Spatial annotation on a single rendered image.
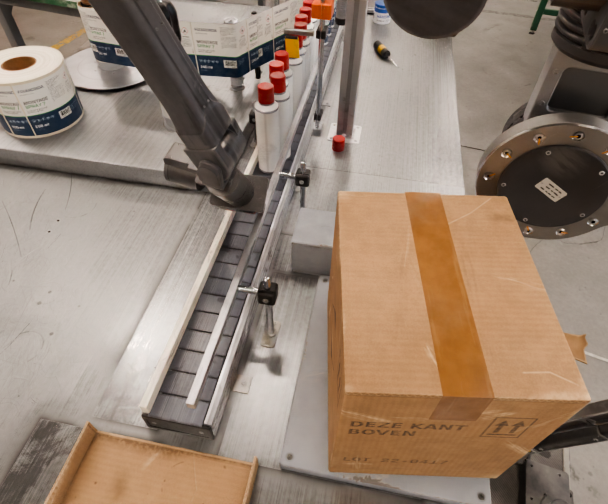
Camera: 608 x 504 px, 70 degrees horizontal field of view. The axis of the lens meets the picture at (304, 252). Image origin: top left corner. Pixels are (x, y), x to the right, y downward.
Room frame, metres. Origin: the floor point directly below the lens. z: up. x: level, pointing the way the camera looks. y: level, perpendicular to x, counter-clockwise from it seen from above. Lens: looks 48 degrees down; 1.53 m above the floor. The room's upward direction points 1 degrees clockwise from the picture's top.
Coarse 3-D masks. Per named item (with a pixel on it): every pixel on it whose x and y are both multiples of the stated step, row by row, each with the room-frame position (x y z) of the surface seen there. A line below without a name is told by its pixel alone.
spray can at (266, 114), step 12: (264, 84) 0.85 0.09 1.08; (264, 96) 0.83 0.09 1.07; (264, 108) 0.82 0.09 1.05; (276, 108) 0.83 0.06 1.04; (264, 120) 0.82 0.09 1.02; (276, 120) 0.83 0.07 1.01; (264, 132) 0.82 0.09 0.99; (276, 132) 0.83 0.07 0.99; (264, 144) 0.82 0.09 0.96; (276, 144) 0.83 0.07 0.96; (264, 156) 0.82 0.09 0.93; (276, 156) 0.83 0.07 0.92; (264, 168) 0.82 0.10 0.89
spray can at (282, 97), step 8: (280, 72) 0.90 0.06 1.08; (272, 80) 0.88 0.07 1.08; (280, 80) 0.88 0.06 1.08; (280, 88) 0.88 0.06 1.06; (280, 96) 0.87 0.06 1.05; (288, 96) 0.88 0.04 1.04; (280, 104) 0.87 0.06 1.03; (288, 104) 0.88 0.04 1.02; (280, 112) 0.87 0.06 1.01; (288, 112) 0.88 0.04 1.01; (280, 120) 0.87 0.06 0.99; (288, 120) 0.88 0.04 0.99; (280, 128) 0.87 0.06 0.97; (288, 128) 0.88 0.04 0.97; (280, 136) 0.87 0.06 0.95; (280, 144) 0.87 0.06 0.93; (280, 152) 0.87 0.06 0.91; (288, 152) 0.88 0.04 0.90
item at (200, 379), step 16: (304, 96) 1.03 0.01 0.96; (288, 144) 0.82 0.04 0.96; (272, 176) 0.71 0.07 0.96; (272, 192) 0.66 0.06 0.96; (256, 224) 0.57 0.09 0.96; (256, 240) 0.54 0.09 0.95; (240, 272) 0.45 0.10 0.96; (224, 304) 0.39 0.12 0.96; (224, 320) 0.36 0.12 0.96; (208, 352) 0.31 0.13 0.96; (208, 368) 0.28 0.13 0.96; (192, 400) 0.24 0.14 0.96
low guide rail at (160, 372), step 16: (256, 160) 0.83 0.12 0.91; (224, 224) 0.61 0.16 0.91; (208, 256) 0.53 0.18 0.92; (208, 272) 0.50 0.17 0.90; (192, 288) 0.45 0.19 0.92; (192, 304) 0.42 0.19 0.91; (176, 336) 0.36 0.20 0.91; (160, 368) 0.30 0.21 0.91; (160, 384) 0.28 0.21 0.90; (144, 400) 0.25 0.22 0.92
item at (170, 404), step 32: (288, 160) 0.87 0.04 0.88; (224, 256) 0.56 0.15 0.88; (256, 256) 0.56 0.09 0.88; (224, 288) 0.48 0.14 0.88; (192, 320) 0.41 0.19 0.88; (192, 352) 0.35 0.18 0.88; (224, 352) 0.35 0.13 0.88; (192, 384) 0.30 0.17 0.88; (160, 416) 0.24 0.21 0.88; (192, 416) 0.25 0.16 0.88
